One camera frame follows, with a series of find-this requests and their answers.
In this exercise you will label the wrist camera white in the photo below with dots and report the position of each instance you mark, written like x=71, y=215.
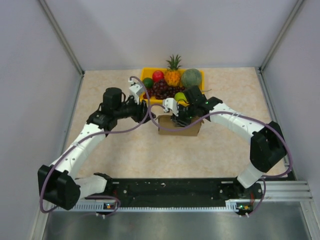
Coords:
x=170, y=104
x=136, y=88

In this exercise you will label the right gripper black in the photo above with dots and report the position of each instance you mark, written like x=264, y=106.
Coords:
x=179, y=120

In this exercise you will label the right aluminium frame post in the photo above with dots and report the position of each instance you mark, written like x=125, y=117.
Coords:
x=298, y=6

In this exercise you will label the yellow plastic tray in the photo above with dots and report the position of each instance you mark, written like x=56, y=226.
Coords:
x=147, y=73

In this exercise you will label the purple grape bunch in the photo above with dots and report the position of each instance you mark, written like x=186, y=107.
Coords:
x=161, y=90

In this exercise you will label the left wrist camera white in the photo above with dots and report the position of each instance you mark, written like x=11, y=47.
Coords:
x=136, y=88

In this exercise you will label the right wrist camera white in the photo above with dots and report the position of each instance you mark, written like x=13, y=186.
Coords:
x=170, y=104

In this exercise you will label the left aluminium frame post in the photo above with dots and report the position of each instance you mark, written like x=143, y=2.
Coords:
x=61, y=36

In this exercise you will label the white cable duct strip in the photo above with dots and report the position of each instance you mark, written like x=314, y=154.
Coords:
x=109, y=206

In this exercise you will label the light green apple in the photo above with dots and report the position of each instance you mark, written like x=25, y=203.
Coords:
x=180, y=96

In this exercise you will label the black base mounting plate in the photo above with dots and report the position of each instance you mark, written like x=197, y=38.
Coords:
x=178, y=192

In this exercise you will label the aluminium frame post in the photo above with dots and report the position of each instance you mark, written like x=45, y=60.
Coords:
x=298, y=6
x=61, y=36

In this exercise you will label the red apple at back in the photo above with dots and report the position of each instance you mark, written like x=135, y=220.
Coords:
x=157, y=76

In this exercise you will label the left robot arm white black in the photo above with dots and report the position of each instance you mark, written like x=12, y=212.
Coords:
x=58, y=182

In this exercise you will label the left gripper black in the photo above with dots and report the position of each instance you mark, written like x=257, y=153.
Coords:
x=141, y=112

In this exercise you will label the pineapple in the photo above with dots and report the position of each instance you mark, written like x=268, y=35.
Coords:
x=172, y=75

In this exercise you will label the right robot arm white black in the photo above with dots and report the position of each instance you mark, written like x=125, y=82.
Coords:
x=267, y=145

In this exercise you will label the green netted melon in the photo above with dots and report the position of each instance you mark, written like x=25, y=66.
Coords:
x=191, y=77

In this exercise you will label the dark green lime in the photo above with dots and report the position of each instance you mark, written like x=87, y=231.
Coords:
x=148, y=82

